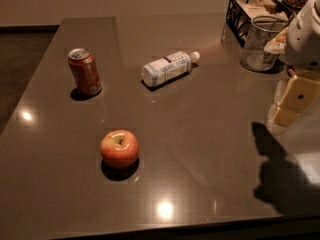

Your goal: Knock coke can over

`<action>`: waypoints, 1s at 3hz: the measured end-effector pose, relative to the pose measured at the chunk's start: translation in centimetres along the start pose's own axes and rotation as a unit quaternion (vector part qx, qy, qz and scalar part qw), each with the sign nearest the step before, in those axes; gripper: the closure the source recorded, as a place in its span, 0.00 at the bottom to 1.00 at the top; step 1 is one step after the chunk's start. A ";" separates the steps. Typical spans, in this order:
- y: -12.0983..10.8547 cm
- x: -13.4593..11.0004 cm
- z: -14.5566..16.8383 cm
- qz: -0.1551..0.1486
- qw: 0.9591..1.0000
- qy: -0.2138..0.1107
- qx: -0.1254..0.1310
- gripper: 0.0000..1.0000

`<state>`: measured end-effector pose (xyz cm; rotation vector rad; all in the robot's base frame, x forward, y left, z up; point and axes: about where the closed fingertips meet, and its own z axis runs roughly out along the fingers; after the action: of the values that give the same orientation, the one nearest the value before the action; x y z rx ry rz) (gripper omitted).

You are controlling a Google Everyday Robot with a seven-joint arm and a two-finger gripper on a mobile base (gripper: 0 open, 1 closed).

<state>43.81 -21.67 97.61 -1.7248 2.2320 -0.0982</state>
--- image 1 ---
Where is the clear glass jar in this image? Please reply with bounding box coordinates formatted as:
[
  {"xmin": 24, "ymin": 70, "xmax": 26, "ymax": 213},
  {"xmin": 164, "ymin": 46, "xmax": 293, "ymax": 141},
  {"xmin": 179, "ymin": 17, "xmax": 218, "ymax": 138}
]
[{"xmin": 240, "ymin": 15, "xmax": 287, "ymax": 73}]

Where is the red apple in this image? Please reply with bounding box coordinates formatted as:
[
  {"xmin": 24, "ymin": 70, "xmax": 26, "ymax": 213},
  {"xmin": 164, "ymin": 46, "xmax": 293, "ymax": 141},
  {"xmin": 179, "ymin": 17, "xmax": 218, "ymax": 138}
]
[{"xmin": 100, "ymin": 130, "xmax": 139, "ymax": 169}]

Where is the clear plastic water bottle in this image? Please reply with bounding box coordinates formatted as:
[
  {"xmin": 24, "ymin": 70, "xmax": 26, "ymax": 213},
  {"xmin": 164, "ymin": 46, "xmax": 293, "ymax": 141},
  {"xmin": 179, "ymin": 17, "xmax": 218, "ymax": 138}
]
[{"xmin": 141, "ymin": 51, "xmax": 200, "ymax": 88}]

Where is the red coke can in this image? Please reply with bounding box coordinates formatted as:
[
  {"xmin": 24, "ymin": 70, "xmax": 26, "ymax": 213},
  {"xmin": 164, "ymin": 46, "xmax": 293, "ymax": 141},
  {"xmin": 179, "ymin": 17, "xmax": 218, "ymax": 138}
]
[{"xmin": 68, "ymin": 48, "xmax": 102, "ymax": 96}]

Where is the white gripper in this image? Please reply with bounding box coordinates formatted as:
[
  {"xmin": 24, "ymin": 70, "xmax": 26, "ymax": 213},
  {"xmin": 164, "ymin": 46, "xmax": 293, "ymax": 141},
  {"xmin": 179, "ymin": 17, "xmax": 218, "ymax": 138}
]
[{"xmin": 264, "ymin": 7, "xmax": 320, "ymax": 127}]

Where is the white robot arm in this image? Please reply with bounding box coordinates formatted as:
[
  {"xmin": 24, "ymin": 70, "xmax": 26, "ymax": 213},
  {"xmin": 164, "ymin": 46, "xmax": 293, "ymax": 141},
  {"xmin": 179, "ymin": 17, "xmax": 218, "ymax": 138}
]
[{"xmin": 264, "ymin": 0, "xmax": 320, "ymax": 127}]

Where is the black wire basket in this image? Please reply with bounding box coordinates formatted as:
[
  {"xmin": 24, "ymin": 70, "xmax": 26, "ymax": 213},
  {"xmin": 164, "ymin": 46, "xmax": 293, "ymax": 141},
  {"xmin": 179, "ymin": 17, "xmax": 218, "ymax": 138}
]
[{"xmin": 226, "ymin": 0, "xmax": 294, "ymax": 47}]

